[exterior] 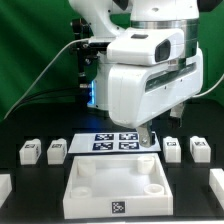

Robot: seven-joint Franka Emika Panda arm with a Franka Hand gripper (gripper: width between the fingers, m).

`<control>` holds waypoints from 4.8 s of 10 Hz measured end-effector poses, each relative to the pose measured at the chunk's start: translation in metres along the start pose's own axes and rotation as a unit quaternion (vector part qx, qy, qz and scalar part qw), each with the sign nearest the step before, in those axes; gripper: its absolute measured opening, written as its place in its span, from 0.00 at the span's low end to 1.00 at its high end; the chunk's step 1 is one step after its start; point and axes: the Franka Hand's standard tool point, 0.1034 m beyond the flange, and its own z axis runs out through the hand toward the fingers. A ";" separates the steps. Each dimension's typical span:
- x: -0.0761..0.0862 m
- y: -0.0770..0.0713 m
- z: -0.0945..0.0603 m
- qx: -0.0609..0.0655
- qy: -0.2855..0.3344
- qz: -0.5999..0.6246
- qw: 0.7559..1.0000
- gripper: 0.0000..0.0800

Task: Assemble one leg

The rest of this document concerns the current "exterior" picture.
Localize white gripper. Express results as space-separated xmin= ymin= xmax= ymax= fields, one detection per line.
xmin=108 ymin=48 xmax=203 ymax=148

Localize white square table top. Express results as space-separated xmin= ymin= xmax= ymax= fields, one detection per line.
xmin=63 ymin=153 xmax=173 ymax=219

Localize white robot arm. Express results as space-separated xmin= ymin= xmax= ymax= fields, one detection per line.
xmin=68 ymin=0 xmax=223 ymax=147

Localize white sheet with markers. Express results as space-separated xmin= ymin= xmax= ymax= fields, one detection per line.
xmin=69 ymin=132 xmax=160 ymax=154

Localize white obstacle right edge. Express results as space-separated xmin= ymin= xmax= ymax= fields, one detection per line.
xmin=209 ymin=168 xmax=224 ymax=210

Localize white obstacle edge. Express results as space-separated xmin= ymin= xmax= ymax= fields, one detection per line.
xmin=209 ymin=168 xmax=224 ymax=210
xmin=0 ymin=174 xmax=12 ymax=208

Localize white obstacle left edge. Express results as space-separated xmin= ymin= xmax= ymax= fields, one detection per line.
xmin=0 ymin=174 xmax=12 ymax=208

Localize black cables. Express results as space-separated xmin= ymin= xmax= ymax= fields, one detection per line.
xmin=13 ymin=87 xmax=92 ymax=109

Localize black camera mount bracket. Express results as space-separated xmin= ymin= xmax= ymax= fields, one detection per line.
xmin=70 ymin=18 xmax=97 ymax=89

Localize grey cable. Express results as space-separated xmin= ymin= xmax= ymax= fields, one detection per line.
xmin=3 ymin=39 xmax=88 ymax=120

